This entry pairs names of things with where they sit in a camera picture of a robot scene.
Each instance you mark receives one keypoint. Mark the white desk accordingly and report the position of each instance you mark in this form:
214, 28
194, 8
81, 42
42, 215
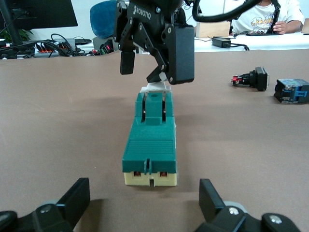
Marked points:
277, 43

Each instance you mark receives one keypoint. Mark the blue chair back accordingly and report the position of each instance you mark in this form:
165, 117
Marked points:
103, 17

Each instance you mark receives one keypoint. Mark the person in white shirt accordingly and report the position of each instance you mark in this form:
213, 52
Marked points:
289, 14

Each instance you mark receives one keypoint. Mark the black power adapter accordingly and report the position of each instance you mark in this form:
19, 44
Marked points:
220, 41

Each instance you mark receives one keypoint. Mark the green push button blue block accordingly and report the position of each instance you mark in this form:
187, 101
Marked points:
289, 90

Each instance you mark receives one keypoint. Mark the black articulated desk stand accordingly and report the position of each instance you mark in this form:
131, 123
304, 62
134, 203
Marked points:
275, 14

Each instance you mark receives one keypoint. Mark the black square button red terminals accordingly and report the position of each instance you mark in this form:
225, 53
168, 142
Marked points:
259, 78

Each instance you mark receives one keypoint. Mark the light wooden box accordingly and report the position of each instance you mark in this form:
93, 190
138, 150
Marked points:
212, 30

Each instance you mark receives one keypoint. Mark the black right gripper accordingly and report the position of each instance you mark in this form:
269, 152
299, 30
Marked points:
154, 9

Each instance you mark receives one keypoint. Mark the black computer monitor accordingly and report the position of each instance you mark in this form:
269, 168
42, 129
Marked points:
36, 12

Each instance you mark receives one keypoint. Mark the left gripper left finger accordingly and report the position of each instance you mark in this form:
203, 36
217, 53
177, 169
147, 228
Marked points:
70, 210

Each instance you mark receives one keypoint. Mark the green plant leaves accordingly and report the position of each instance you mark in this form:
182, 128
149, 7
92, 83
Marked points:
26, 33

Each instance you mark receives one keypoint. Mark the white power strip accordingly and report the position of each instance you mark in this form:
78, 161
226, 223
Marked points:
48, 50

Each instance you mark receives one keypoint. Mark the green load switch cream base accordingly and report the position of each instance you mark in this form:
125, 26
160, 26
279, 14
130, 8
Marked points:
149, 145

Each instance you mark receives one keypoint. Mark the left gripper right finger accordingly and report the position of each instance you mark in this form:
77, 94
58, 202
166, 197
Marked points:
212, 207

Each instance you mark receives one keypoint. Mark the brown paper table cover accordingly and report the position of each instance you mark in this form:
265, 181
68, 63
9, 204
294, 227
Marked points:
48, 120

